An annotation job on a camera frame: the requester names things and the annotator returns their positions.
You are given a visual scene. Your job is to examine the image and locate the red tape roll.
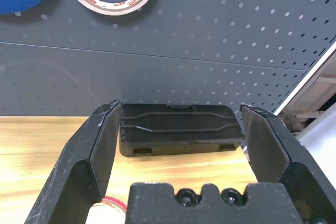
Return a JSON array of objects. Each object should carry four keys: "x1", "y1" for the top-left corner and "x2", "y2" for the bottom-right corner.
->
[{"x1": 88, "y1": 196, "x2": 129, "y2": 224}]

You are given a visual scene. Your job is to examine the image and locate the black plastic tool case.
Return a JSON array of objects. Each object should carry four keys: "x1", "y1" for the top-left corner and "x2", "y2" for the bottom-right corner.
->
[{"x1": 119, "y1": 103, "x2": 246, "y2": 158}]

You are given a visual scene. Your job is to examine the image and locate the grey metal pegboard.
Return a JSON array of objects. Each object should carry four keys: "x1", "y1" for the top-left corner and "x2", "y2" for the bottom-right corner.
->
[{"x1": 0, "y1": 0, "x2": 336, "y2": 118}]

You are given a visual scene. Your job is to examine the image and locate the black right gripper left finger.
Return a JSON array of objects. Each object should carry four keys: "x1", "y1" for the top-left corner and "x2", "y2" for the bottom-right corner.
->
[{"x1": 25, "y1": 100, "x2": 123, "y2": 224}]

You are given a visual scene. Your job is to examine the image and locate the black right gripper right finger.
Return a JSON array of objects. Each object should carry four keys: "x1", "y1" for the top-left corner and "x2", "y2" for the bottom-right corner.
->
[{"x1": 239, "y1": 102, "x2": 336, "y2": 224}]

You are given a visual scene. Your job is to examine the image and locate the white rounded cabinet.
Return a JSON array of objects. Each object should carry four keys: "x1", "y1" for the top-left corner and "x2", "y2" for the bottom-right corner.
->
[{"x1": 295, "y1": 115, "x2": 336, "y2": 196}]

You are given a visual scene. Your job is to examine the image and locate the white metal shelf rack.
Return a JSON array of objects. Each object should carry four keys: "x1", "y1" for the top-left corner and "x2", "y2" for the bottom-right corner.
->
[{"x1": 274, "y1": 42, "x2": 336, "y2": 133}]

